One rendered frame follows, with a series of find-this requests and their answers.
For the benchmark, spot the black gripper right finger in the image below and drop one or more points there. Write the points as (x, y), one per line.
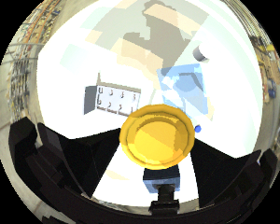
(215, 171)

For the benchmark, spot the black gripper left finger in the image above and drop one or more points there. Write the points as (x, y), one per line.
(86, 158)

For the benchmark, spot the light blue flat square mat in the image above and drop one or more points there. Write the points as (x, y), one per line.
(183, 87)

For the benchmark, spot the yellow plate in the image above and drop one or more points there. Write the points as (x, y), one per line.
(157, 136)

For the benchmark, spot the white cylinder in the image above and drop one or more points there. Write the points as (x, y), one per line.
(202, 53)

